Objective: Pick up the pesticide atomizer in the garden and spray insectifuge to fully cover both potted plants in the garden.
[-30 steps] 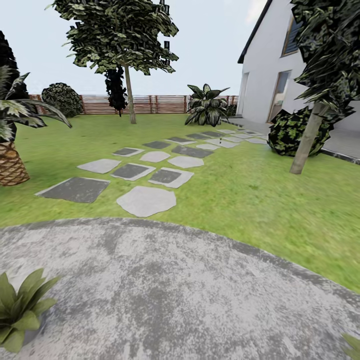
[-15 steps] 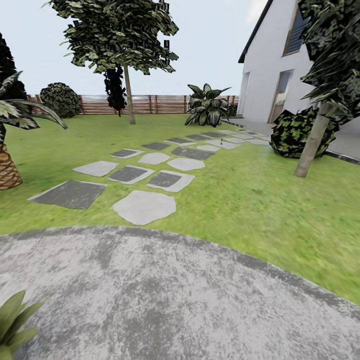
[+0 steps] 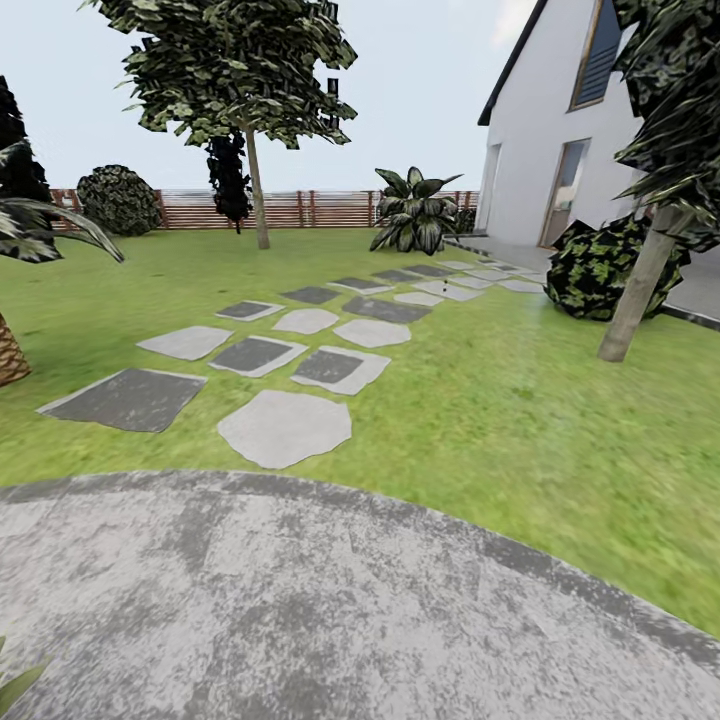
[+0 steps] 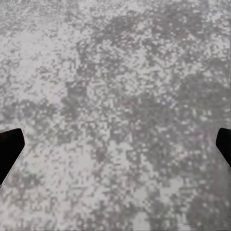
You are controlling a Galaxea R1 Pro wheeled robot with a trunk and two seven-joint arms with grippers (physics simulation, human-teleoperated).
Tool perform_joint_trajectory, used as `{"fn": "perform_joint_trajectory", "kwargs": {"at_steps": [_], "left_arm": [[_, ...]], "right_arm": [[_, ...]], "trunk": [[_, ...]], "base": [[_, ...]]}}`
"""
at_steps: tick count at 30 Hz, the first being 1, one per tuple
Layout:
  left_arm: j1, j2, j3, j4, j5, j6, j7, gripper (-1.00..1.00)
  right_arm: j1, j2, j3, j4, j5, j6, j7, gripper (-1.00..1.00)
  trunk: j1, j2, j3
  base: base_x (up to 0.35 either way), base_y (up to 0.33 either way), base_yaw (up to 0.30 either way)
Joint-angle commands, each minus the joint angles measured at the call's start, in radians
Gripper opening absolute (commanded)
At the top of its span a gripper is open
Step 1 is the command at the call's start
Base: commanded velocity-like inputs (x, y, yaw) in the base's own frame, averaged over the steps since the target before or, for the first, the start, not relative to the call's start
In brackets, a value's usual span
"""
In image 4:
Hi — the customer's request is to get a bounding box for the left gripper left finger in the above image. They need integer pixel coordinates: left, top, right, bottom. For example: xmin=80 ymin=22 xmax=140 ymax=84
xmin=0 ymin=128 xmax=25 ymax=185

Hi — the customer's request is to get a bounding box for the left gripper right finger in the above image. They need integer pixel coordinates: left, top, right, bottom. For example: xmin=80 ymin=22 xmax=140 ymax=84
xmin=216 ymin=128 xmax=231 ymax=167

